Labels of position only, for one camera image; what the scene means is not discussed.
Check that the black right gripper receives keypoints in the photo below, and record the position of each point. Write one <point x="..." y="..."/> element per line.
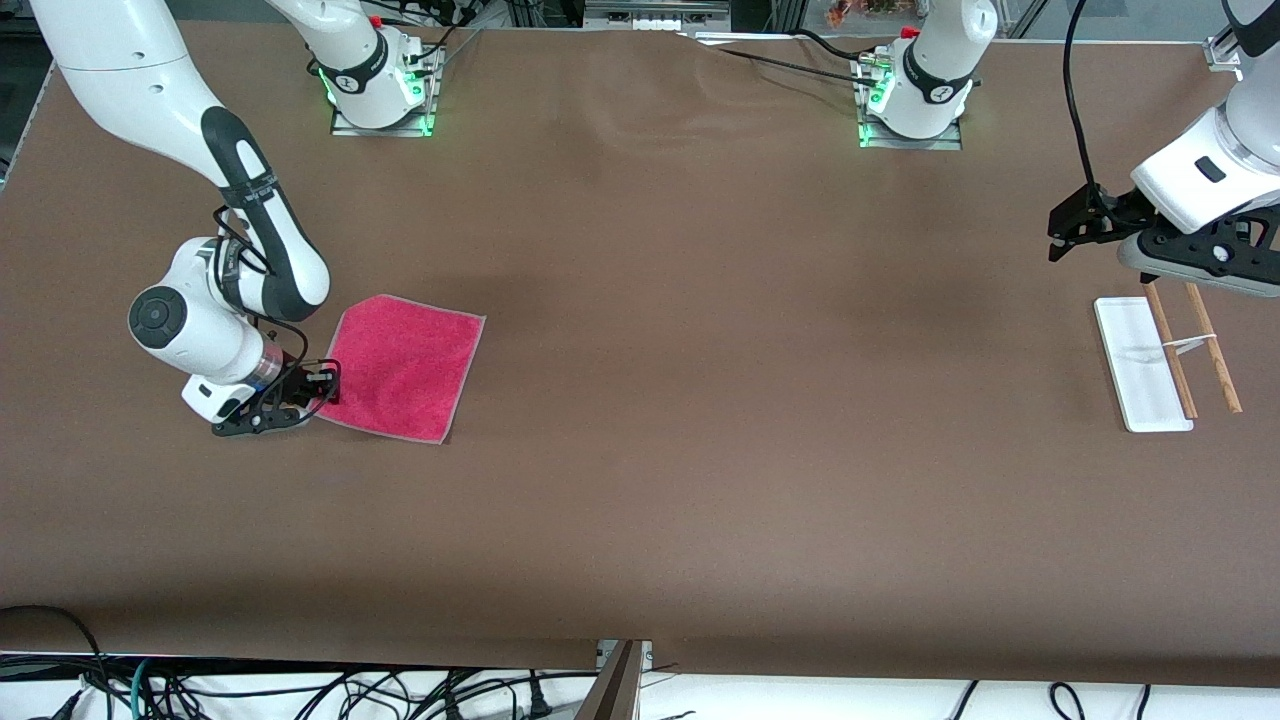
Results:
<point x="297" y="381"/>

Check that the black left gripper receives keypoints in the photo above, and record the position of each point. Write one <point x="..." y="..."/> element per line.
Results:
<point x="1100" y="211"/>

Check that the pink towel with grey hem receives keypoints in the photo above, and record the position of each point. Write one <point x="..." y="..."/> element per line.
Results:
<point x="405" y="368"/>

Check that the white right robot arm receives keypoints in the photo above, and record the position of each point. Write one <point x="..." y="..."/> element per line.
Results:
<point x="160" y="90"/>

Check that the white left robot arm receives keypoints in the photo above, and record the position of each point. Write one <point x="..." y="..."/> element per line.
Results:
<point x="935" y="60"/>

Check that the white rack with wooden rods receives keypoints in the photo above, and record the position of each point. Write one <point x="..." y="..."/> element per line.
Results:
<point x="1145" y="370"/>

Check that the orange red clutter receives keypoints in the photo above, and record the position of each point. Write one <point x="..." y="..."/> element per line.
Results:
<point x="870" y="10"/>

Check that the white flat strip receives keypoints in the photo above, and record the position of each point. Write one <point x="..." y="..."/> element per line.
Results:
<point x="745" y="38"/>

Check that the black power plug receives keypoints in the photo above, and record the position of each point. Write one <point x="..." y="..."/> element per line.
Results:
<point x="538" y="705"/>

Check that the white connector block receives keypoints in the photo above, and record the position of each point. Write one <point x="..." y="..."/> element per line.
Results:
<point x="657" y="24"/>

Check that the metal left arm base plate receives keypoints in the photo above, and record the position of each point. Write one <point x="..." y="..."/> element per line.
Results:
<point x="950" y="140"/>

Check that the aluminium frame corner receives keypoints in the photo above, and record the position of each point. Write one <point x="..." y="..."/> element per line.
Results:
<point x="1222" y="52"/>

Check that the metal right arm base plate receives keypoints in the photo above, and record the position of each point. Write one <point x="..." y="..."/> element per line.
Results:
<point x="420" y="122"/>

